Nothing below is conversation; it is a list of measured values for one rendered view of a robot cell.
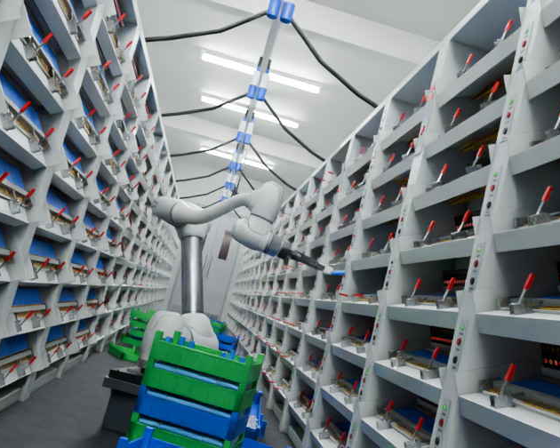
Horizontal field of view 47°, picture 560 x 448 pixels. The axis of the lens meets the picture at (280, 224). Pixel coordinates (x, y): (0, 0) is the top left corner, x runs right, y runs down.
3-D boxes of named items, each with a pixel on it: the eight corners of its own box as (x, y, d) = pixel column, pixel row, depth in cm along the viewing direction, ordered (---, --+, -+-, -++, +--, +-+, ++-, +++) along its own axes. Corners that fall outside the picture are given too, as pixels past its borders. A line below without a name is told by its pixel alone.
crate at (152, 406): (132, 412, 184) (140, 384, 185) (156, 404, 204) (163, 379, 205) (231, 441, 178) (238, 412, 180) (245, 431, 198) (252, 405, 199)
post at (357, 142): (280, 432, 344) (356, 128, 367) (277, 428, 353) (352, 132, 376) (316, 440, 346) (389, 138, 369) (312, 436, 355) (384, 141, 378)
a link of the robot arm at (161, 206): (175, 195, 290) (196, 204, 300) (150, 188, 301) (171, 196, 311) (165, 222, 289) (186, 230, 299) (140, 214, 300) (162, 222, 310)
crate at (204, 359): (148, 356, 186) (156, 329, 187) (170, 355, 206) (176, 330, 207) (246, 384, 181) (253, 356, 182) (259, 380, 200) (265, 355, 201)
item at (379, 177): (417, 164, 232) (412, 127, 233) (372, 190, 292) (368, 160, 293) (469, 159, 235) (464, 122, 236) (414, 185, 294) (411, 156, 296)
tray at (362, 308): (380, 317, 224) (377, 291, 225) (342, 312, 284) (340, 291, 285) (435, 310, 227) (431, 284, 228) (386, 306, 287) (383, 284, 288)
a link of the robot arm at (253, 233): (263, 252, 258) (276, 223, 260) (228, 236, 256) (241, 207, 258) (260, 254, 268) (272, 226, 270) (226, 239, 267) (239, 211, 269)
